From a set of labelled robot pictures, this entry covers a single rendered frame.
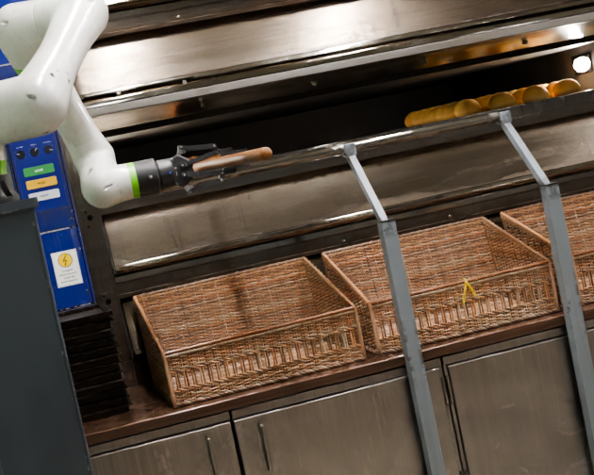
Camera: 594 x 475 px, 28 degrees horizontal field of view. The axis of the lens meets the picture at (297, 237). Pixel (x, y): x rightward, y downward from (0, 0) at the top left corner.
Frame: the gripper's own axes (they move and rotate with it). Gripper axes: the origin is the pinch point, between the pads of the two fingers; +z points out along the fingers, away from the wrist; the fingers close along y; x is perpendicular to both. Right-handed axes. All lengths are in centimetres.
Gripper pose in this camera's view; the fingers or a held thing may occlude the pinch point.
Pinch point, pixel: (234, 159)
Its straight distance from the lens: 308.6
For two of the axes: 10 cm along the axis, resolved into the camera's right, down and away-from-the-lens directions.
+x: 2.3, 0.3, -9.7
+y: 2.0, 9.8, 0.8
